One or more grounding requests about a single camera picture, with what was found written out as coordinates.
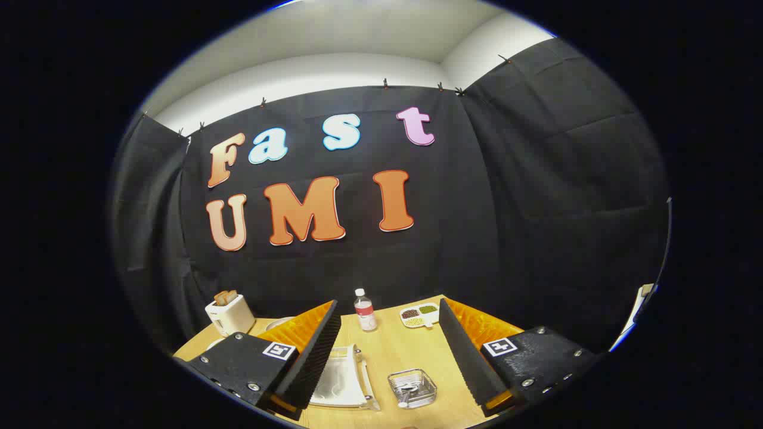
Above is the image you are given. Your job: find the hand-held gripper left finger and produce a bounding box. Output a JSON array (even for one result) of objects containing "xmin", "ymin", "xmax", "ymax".
[{"xmin": 173, "ymin": 300, "xmax": 342, "ymax": 421}]

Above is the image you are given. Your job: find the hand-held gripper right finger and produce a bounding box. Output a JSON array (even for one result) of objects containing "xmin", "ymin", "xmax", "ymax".
[{"xmin": 438, "ymin": 298, "xmax": 603, "ymax": 418}]

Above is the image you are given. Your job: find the white wire dish rack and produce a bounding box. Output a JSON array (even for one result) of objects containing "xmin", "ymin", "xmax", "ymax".
[{"xmin": 310, "ymin": 344, "xmax": 381, "ymax": 412}]

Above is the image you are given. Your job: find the silver wire basket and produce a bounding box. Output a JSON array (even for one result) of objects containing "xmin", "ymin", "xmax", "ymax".
[{"xmin": 387, "ymin": 369, "xmax": 438, "ymax": 409}]

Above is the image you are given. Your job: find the white divided dish with beans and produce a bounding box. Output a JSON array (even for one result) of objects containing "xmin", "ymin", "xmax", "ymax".
[{"xmin": 399, "ymin": 303, "xmax": 441, "ymax": 329}]

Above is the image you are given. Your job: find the clear bottle red label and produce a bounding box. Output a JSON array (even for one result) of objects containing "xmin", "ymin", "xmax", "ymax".
[{"xmin": 353, "ymin": 288, "xmax": 377, "ymax": 332}]

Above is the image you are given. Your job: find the white toaster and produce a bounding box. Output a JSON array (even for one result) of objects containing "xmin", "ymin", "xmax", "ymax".
[{"xmin": 204, "ymin": 294, "xmax": 256, "ymax": 337}]

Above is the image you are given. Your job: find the black backdrop cloth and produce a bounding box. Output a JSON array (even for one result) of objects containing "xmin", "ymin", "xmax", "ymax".
[{"xmin": 110, "ymin": 39, "xmax": 671, "ymax": 358}]

